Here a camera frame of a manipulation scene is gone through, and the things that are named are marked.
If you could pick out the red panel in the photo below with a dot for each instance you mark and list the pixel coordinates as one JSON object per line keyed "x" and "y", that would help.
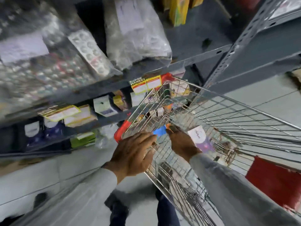
{"x": 275, "y": 181}

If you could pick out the cream flat box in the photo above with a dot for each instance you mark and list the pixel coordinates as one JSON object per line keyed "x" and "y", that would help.
{"x": 81, "y": 116}

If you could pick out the yellow shelf price label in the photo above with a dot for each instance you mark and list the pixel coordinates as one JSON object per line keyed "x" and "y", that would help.
{"x": 147, "y": 84}
{"x": 60, "y": 113}

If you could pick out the white purple box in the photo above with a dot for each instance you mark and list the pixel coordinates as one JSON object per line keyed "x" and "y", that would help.
{"x": 200, "y": 139}

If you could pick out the small blue orange packet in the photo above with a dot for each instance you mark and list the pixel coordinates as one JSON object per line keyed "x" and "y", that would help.
{"x": 160, "y": 131}

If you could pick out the person's left forearm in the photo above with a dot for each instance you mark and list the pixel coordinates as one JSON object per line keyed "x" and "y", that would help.
{"x": 77, "y": 200}

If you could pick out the clear bag with white label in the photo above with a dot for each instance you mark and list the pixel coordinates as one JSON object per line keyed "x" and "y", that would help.
{"x": 136, "y": 32}

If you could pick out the cream box with picture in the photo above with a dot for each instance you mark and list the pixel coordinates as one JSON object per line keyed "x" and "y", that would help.
{"x": 180, "y": 88}

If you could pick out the person's right hand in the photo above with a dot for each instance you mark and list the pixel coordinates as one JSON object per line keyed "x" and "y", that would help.
{"x": 182, "y": 144}

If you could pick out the person's legs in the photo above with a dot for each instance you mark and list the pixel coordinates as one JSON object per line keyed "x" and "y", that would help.
{"x": 164, "y": 211}

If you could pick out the tall yellow box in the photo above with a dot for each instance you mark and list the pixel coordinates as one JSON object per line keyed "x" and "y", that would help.
{"x": 178, "y": 10}

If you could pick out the person's left thumb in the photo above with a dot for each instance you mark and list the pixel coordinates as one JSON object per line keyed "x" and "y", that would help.
{"x": 148, "y": 160}

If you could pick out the white box with blue print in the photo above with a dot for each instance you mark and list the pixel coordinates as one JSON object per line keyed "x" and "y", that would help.
{"x": 104, "y": 106}

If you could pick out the person's right forearm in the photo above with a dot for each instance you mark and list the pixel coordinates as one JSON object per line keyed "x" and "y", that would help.
{"x": 235, "y": 192}

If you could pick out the yellow orange small box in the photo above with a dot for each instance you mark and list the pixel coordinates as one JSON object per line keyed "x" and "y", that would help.
{"x": 119, "y": 102}

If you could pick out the grey metal shelf rack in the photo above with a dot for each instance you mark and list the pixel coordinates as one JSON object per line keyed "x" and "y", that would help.
{"x": 207, "y": 42}

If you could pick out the person's right fingers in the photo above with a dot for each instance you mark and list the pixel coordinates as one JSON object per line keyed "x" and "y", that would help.
{"x": 172, "y": 132}

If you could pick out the green box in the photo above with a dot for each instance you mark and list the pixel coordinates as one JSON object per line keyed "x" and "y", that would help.
{"x": 82, "y": 139}

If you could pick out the large bag of blister packs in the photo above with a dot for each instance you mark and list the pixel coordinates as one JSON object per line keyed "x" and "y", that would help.
{"x": 47, "y": 58}

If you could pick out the person's left hand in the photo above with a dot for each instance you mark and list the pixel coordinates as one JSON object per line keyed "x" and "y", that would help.
{"x": 130, "y": 156}

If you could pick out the dark blue white box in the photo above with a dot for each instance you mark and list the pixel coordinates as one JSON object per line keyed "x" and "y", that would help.
{"x": 41, "y": 134}

